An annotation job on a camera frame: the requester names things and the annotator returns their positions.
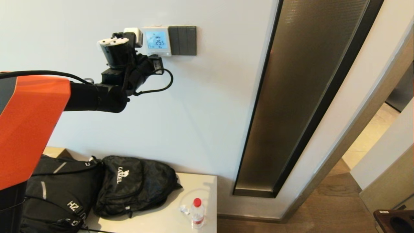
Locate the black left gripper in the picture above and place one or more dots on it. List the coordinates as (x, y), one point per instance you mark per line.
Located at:
(142, 69)

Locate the white wall thermostat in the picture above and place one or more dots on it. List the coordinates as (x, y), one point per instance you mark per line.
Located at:
(157, 40)

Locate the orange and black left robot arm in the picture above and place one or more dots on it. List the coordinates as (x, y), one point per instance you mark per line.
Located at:
(32, 129)

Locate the black Camel logo backpack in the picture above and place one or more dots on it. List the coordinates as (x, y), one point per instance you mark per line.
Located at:
(136, 184)

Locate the large black backpack white lettering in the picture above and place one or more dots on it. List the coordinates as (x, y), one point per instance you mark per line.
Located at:
(64, 194)

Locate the crumpled white wrapper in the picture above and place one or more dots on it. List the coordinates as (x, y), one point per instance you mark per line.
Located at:
(185, 210)

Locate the clear water bottle red cap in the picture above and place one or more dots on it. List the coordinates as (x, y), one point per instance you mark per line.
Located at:
(197, 215)

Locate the dark grey appliance beyond doorway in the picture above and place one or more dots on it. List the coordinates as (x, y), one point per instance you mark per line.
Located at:
(404, 90)

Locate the beige wooden cabinet side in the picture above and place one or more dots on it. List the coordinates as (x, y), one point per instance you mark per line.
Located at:
(391, 187)

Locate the dark brown wooden object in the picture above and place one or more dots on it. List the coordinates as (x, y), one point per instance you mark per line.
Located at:
(385, 223)

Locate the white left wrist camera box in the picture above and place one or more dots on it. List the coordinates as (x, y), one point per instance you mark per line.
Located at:
(135, 35)

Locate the grey triple wall switch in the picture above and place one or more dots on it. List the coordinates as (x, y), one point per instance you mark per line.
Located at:
(182, 40)

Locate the grey brown door frame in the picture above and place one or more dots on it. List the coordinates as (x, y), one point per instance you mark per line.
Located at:
(354, 129)

